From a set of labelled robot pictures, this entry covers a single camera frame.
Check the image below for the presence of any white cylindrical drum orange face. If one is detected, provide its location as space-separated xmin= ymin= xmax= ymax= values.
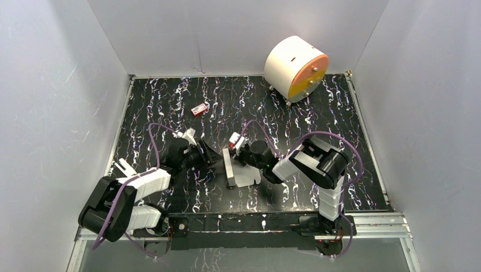
xmin=264 ymin=36 xmax=330 ymax=104

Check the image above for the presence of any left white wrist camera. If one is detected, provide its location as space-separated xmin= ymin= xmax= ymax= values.
xmin=174 ymin=127 xmax=196 ymax=146

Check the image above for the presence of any aluminium frame rail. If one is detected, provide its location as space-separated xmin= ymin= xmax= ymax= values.
xmin=66 ymin=212 xmax=421 ymax=271

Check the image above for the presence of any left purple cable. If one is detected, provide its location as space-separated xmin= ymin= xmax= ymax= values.
xmin=92 ymin=122 xmax=179 ymax=260

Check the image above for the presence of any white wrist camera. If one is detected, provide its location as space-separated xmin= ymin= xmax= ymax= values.
xmin=174 ymin=127 xmax=196 ymax=146
xmin=229 ymin=132 xmax=246 ymax=151

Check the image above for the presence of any small white plastic bracket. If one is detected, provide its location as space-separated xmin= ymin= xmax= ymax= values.
xmin=114 ymin=158 xmax=138 ymax=177

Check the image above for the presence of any white cardboard box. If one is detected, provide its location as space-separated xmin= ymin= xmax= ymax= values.
xmin=222 ymin=148 xmax=261 ymax=188

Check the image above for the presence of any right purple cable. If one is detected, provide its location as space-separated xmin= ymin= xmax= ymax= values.
xmin=238 ymin=120 xmax=365 ymax=260

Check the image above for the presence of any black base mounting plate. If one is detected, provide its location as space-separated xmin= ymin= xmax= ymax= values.
xmin=134 ymin=211 xmax=357 ymax=256

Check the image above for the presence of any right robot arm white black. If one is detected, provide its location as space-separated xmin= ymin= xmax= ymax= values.
xmin=229 ymin=135 xmax=348 ymax=235

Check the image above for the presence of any small red white packet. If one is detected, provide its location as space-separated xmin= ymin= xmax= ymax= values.
xmin=191 ymin=103 xmax=209 ymax=117

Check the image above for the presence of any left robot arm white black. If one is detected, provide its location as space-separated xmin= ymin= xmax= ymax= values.
xmin=78 ymin=138 xmax=222 ymax=242

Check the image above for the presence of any purple cable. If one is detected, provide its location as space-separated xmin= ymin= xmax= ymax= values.
xmin=92 ymin=122 xmax=179 ymax=260
xmin=238 ymin=120 xmax=365 ymax=260

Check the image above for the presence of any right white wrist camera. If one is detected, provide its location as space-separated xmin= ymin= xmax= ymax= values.
xmin=229 ymin=132 xmax=246 ymax=151

